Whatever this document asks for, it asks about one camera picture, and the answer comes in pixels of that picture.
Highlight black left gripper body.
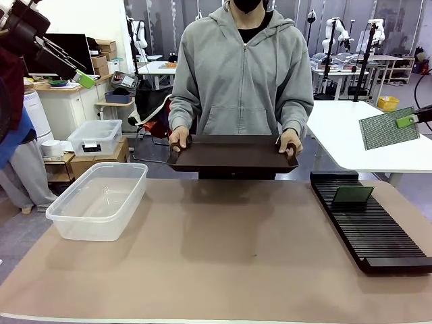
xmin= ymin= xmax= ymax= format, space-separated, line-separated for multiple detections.
xmin=0 ymin=3 xmax=51 ymax=59

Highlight green PCB board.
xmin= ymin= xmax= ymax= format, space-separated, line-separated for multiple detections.
xmin=358 ymin=107 xmax=421 ymax=151
xmin=332 ymin=186 xmax=375 ymax=205

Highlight dark brown serving tray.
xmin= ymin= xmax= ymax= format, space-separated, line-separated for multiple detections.
xmin=166 ymin=134 xmax=300 ymax=174

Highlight person's left forearm grey sleeve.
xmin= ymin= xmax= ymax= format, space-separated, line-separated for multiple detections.
xmin=276 ymin=94 xmax=315 ymax=134

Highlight person's right forearm grey sleeve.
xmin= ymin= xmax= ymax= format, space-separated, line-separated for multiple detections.
xmin=167 ymin=94 xmax=200 ymax=132

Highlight stacked cardboard boxes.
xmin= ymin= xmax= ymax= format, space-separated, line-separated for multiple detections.
xmin=90 ymin=39 xmax=117 ymax=77

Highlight person's left hand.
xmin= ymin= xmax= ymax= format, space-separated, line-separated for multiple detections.
xmin=277 ymin=129 xmax=302 ymax=157

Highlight person's right hand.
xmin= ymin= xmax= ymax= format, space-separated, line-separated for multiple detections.
xmin=168 ymin=127 xmax=192 ymax=152

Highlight black computer monitor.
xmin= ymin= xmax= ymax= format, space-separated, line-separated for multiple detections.
xmin=28 ymin=33 xmax=97 ymax=78

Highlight yellow plastic bin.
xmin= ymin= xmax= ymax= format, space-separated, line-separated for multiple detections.
xmin=377 ymin=96 xmax=400 ymax=113

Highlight wood top white desk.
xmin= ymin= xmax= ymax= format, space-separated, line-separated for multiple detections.
xmin=33 ymin=74 xmax=114 ymax=141

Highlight white air purifier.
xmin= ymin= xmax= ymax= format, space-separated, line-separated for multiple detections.
xmin=22 ymin=89 xmax=55 ymax=142

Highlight wooden shelf table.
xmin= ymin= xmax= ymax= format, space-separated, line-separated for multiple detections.
xmin=371 ymin=55 xmax=416 ymax=86

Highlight dark basket with items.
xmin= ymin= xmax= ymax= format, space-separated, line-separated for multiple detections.
xmin=111 ymin=71 xmax=140 ymax=90

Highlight grey blue bin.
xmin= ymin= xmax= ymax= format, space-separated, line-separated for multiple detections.
xmin=104 ymin=90 xmax=133 ymax=105

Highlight small wooden side table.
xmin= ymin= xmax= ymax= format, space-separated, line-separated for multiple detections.
xmin=96 ymin=101 xmax=136 ymax=119

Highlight black tripod stand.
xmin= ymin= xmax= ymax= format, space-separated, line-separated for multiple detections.
xmin=352 ymin=22 xmax=378 ymax=103
xmin=313 ymin=19 xmax=339 ymax=101

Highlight clear lidded storage box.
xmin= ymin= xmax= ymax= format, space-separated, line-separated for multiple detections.
xmin=67 ymin=119 xmax=124 ymax=157

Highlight small white cylinder device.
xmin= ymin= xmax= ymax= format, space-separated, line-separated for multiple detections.
xmin=40 ymin=140 xmax=65 ymax=159

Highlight white background table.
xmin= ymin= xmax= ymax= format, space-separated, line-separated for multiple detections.
xmin=137 ymin=60 xmax=178 ymax=90

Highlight person in maroon top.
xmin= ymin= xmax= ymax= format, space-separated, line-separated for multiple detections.
xmin=0 ymin=47 xmax=59 ymax=214

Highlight large cardboard box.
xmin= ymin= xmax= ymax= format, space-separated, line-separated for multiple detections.
xmin=69 ymin=136 xmax=131 ymax=180

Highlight red bag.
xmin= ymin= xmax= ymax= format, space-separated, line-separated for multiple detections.
xmin=143 ymin=120 xmax=169 ymax=136

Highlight black slotted PCB rack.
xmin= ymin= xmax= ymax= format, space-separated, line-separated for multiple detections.
xmin=309 ymin=171 xmax=432 ymax=275

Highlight clear plastic tub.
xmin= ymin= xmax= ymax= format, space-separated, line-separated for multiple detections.
xmin=45 ymin=162 xmax=150 ymax=242

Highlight person in grey hoodie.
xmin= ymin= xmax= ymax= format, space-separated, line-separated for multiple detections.
xmin=167 ymin=0 xmax=315 ymax=136

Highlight black stand under tray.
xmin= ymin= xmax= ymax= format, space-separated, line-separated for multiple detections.
xmin=198 ymin=170 xmax=276 ymax=181

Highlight thin black camera cable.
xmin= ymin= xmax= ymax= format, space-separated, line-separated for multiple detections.
xmin=414 ymin=68 xmax=432 ymax=133

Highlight black sleeved left arm cable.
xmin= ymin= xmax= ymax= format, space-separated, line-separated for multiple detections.
xmin=0 ymin=77 xmax=11 ymax=143

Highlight black frame side table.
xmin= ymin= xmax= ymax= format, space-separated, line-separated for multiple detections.
xmin=43 ymin=153 xmax=76 ymax=186

